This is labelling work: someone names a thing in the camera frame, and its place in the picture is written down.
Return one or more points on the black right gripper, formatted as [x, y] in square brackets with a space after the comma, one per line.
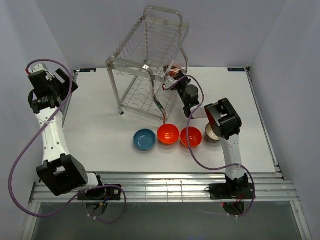
[186, 80]

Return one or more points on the floral black-white patterned bowl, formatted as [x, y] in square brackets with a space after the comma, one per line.
[176, 67]

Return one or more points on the orange plastic bowl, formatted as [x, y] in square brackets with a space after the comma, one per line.
[168, 134]
[194, 135]

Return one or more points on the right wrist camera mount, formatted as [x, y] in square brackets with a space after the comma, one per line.
[169, 83]

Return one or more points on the steel wire dish rack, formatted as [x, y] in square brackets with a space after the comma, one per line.
[139, 66]

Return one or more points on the orange plastic bowl left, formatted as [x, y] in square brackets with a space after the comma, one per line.
[168, 134]

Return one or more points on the blue ceramic bowl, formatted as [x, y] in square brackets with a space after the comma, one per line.
[144, 139]

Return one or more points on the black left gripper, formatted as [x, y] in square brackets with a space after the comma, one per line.
[65, 86]

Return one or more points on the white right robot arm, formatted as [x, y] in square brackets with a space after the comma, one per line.
[225, 123]

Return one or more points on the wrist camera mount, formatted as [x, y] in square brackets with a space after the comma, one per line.
[169, 83]
[37, 68]

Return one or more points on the brown cream-inside bowl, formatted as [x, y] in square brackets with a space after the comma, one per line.
[210, 135]

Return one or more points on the white orange patterned bowl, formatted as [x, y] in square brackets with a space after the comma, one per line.
[176, 73]

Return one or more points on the aluminium table frame rails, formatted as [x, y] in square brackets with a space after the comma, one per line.
[102, 140]

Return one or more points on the orange plastic bowl right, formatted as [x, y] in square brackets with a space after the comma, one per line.
[194, 135]

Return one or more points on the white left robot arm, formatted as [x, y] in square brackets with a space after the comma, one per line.
[60, 171]

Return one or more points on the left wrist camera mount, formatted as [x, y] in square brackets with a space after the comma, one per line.
[37, 68]

